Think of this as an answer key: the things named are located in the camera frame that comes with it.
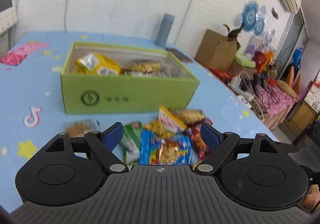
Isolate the smartphone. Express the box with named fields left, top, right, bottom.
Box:
left=165, top=48, right=193, bottom=63

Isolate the green cardboard box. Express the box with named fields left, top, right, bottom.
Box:
left=60, top=41, right=200, bottom=115

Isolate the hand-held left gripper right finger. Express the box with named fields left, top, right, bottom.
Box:
left=194, top=123, right=288, bottom=174

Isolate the orange cloth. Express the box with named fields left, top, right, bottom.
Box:
left=264, top=51, right=275, bottom=65

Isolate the large blue paper fan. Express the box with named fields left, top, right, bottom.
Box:
left=240, top=1, right=260, bottom=32

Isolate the blue printed tablecloth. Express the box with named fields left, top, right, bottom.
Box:
left=0, top=31, right=282, bottom=213

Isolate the clear red-edged dates packet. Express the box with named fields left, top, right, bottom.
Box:
left=125, top=70, right=173, bottom=79

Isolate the grey bottle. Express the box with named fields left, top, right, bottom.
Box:
left=154, top=13, right=175, bottom=46

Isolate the clear brown snack packet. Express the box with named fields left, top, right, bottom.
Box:
left=63, top=119, right=98, bottom=138

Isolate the green pea snack packet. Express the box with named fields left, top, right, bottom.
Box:
left=121, top=122, right=143, bottom=165

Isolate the orange brown snack packet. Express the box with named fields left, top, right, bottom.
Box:
left=175, top=109, right=206, bottom=125

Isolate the brown dates snack packet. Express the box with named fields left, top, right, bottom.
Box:
left=124, top=61, right=162, bottom=73

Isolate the dark purple plant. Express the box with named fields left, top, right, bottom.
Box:
left=222, top=23, right=244, bottom=41

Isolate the yellow crisps snack packet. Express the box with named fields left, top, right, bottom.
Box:
left=143, top=119, right=175, bottom=140

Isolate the small blue paper fan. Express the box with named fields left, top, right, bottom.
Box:
left=253, top=16, right=267, bottom=36

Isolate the wooden cabinet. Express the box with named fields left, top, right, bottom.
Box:
left=291, top=100, right=318, bottom=135

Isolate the flat green box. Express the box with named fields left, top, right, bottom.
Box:
left=235, top=52, right=255, bottom=68

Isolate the brown cardboard box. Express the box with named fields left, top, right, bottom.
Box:
left=194, top=29, right=241, bottom=71

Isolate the white red snack packet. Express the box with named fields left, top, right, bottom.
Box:
left=159, top=105, right=187, bottom=133

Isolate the pink patterned cloth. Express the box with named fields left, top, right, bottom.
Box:
left=250, top=84, right=300, bottom=118

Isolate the white power strip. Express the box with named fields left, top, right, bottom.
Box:
left=229, top=77, right=253, bottom=95

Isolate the white machine with screen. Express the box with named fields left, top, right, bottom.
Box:
left=0, top=0, right=20, bottom=36

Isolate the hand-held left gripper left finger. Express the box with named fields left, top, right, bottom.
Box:
left=37, top=122, right=130, bottom=173

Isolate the blue silver snack packet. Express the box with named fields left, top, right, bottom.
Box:
left=139, top=129, right=192, bottom=165

